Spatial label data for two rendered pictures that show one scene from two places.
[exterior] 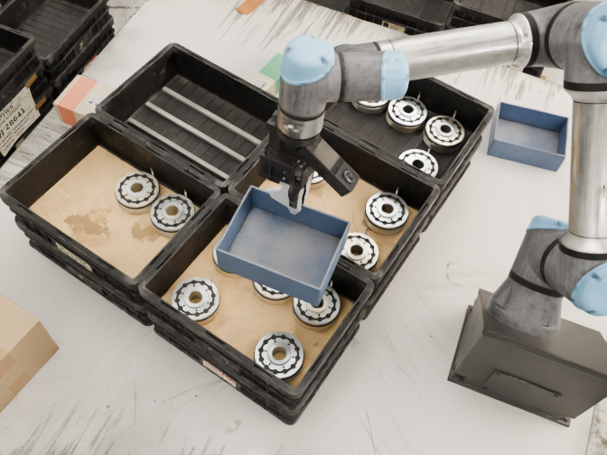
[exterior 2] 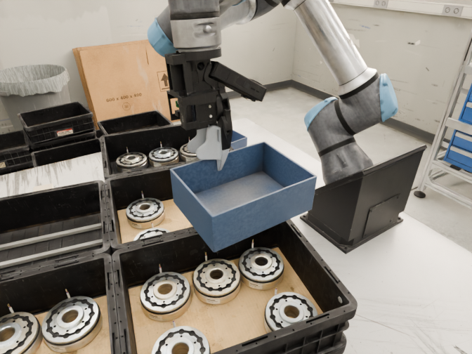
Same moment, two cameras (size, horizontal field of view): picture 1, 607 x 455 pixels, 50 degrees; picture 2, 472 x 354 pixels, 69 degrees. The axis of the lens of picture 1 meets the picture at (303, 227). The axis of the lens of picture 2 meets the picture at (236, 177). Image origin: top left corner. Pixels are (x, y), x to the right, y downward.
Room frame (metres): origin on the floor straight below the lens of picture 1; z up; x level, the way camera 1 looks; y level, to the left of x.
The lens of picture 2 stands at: (0.29, 0.41, 1.44)
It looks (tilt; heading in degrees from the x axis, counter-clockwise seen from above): 32 degrees down; 310
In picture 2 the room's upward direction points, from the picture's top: straight up
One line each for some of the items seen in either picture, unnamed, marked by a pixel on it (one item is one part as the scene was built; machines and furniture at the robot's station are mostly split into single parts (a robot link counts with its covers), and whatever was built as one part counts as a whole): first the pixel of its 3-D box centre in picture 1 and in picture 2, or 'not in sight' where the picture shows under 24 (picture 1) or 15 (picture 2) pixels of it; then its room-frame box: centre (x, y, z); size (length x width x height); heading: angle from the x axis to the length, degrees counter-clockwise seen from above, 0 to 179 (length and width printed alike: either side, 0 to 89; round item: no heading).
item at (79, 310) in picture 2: (172, 210); (70, 317); (0.80, 0.30, 0.86); 0.05 x 0.05 x 0.01
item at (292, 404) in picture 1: (257, 298); (225, 298); (0.60, 0.08, 0.87); 0.40 x 0.30 x 0.11; 61
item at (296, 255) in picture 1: (284, 245); (242, 189); (0.60, 0.03, 1.10); 0.20 x 0.15 x 0.07; 73
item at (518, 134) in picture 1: (527, 135); (220, 144); (1.25, -0.61, 0.74); 0.20 x 0.15 x 0.07; 80
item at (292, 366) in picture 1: (279, 354); (291, 313); (0.48, 0.02, 0.86); 0.10 x 0.10 x 0.01
